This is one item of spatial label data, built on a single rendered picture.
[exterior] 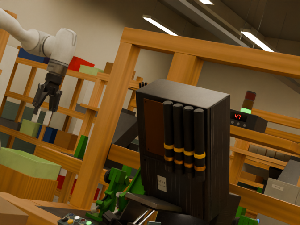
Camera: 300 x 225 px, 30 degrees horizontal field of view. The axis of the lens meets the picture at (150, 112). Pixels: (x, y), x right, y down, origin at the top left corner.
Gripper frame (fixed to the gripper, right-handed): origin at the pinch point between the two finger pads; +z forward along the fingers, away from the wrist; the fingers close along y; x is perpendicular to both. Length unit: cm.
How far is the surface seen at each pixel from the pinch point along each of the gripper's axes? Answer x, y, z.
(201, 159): 78, -11, -4
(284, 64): 75, -65, -57
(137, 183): 40, -29, 16
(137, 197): 55, -10, 19
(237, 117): 65, -56, -27
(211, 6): -426, -784, -306
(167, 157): 62, -12, 0
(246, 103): 62, -67, -35
